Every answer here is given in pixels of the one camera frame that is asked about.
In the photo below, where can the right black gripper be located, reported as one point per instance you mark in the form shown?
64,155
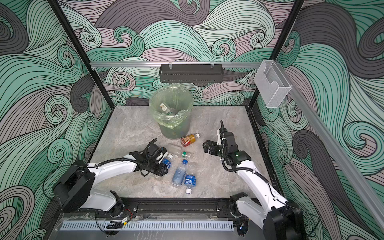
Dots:
214,145

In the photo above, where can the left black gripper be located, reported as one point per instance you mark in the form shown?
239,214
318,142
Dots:
162,171

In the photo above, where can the clear bottle blue label white cap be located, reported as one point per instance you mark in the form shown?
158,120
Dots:
167,161

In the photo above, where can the clear blue tinted bottle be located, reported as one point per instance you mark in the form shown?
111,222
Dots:
180,173

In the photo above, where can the clear bottle green cap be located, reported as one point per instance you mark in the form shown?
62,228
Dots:
179,152

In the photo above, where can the red yellow tea bottle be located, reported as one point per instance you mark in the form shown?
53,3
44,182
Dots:
190,139

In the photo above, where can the clear bottle blue label front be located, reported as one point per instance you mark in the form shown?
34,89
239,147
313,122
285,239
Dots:
191,178

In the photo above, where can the clear bottle white picture label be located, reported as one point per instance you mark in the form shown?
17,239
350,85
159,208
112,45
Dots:
166,109

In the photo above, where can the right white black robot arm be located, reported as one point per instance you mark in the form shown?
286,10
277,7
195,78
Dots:
278,219

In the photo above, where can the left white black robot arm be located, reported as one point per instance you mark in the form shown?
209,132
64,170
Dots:
76,189

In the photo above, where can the grey mesh waste bin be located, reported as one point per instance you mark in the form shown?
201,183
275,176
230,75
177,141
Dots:
178,132

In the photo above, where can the green plastic bin liner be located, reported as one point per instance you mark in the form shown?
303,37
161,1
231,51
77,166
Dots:
177,97

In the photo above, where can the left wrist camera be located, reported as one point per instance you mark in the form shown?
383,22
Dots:
153,152

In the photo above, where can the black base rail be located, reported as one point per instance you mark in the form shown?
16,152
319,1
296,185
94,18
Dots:
220,207

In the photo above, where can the white slotted cable duct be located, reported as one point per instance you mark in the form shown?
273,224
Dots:
151,226

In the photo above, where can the clear plastic wall holder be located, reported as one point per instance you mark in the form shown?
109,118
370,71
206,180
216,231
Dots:
272,83

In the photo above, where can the black wall tray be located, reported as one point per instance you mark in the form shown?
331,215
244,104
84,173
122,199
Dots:
191,73

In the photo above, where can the aluminium back rail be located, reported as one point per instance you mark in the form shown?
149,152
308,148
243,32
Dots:
134,64

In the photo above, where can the aluminium rail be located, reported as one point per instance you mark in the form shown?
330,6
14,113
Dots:
134,64
367,194

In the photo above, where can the aluminium right rail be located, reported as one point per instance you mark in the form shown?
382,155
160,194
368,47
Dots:
367,194

